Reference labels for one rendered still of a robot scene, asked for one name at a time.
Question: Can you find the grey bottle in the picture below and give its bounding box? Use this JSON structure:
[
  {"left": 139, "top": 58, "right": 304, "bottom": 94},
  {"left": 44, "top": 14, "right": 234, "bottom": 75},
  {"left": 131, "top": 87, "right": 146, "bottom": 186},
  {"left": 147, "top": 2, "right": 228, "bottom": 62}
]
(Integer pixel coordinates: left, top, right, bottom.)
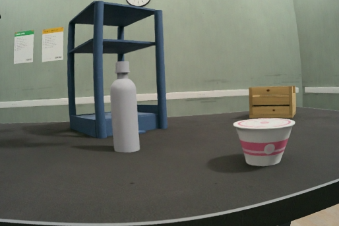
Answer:
[{"left": 110, "top": 61, "right": 140, "bottom": 152}]

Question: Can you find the small wooden crate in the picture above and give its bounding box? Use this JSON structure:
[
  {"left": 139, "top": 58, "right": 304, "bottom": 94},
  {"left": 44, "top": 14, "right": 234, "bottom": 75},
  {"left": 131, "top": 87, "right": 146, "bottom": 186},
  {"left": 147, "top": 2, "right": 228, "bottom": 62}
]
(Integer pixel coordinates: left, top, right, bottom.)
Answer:
[{"left": 249, "top": 86, "right": 296, "bottom": 118}]

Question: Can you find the white yogurt cup with pink stripe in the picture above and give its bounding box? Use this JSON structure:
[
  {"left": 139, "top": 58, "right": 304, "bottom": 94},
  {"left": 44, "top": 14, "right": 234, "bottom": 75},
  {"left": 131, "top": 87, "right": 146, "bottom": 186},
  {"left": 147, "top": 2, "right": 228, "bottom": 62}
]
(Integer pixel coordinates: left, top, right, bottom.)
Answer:
[{"left": 233, "top": 119, "right": 295, "bottom": 166}]

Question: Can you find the blue shelving unit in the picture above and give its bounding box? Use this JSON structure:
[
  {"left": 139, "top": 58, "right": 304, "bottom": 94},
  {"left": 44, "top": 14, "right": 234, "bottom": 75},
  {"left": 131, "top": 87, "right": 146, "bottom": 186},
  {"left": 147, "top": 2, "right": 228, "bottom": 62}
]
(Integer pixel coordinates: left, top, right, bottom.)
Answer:
[{"left": 67, "top": 1, "right": 168, "bottom": 138}]

